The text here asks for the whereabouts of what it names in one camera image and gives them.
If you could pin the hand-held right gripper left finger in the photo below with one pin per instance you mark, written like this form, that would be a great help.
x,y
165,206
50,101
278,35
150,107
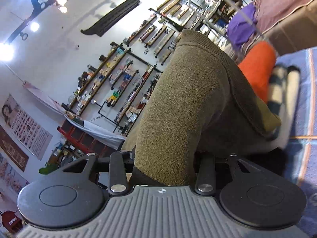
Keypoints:
x,y
117,168

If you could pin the long black wall ornament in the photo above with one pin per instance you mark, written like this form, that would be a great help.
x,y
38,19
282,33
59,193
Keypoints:
x,y
111,17

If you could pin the purple cloth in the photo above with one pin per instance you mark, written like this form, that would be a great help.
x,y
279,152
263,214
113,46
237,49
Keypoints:
x,y
240,24

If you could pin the pink wall poster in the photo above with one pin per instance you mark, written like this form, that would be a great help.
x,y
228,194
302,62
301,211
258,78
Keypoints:
x,y
10,176

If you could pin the navy cream checkered cloth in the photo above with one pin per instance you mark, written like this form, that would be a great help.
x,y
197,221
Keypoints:
x,y
279,86

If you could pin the wall poster with portrait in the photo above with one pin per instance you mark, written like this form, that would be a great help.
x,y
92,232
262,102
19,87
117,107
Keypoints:
x,y
24,126

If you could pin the dark red bag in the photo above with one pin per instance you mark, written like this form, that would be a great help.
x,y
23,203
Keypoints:
x,y
11,222

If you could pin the olive green sweatshirt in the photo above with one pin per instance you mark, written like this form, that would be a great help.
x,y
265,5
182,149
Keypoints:
x,y
188,104

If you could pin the white bent tube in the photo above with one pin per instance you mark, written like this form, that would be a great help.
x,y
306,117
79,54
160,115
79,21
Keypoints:
x,y
230,3

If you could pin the white table cloth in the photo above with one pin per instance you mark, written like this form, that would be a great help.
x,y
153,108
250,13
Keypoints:
x,y
99,131

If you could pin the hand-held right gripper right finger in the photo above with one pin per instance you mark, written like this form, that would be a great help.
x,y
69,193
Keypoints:
x,y
205,171

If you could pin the brown wall poster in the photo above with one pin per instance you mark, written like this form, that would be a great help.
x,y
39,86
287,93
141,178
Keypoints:
x,y
12,148

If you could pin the wall shelves with goods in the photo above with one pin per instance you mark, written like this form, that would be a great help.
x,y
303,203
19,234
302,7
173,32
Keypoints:
x,y
123,79

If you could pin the pale hanging banner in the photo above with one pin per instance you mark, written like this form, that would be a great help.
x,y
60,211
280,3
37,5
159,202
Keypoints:
x,y
42,96

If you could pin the orange cloth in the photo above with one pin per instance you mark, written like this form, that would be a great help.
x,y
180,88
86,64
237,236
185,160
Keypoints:
x,y
257,69

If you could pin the red cabinet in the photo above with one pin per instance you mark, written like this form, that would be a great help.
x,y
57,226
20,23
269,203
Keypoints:
x,y
81,141

